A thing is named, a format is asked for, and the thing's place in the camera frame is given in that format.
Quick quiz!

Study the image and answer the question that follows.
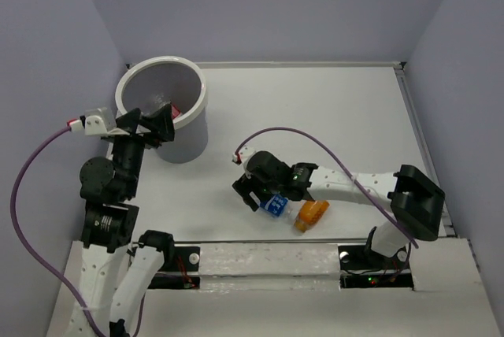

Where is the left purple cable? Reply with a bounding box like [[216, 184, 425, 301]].
[[9, 122, 109, 337]]

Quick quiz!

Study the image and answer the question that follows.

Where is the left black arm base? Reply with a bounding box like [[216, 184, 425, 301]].
[[149, 246, 201, 290]]

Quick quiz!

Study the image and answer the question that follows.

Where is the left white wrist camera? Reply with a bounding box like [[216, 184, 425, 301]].
[[67, 107, 118, 137]]

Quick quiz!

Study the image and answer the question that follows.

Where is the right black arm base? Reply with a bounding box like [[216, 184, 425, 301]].
[[338, 245, 414, 289]]

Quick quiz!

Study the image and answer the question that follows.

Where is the red label water bottle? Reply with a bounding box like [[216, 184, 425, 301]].
[[146, 94, 182, 120]]

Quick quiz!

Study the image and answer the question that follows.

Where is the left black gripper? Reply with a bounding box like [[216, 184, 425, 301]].
[[111, 102, 176, 195]]

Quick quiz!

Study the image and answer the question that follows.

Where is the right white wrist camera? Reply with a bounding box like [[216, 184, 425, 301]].
[[232, 146, 256, 165]]

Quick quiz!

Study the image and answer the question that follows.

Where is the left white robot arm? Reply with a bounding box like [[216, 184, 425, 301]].
[[65, 102, 175, 336]]

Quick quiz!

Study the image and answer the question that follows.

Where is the long blue label bottle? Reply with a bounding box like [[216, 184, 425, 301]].
[[259, 194, 301, 223]]

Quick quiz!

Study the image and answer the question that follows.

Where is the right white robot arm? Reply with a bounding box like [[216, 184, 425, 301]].
[[232, 147, 446, 268]]

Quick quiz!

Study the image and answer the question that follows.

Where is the orange juice bottle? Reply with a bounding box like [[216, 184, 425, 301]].
[[293, 201, 330, 233]]

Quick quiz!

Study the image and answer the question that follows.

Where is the white cylindrical plastic bin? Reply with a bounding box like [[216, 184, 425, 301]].
[[115, 56, 209, 164]]

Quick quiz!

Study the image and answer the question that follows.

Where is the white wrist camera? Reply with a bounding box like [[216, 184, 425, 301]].
[[67, 107, 118, 137], [232, 146, 256, 165]]

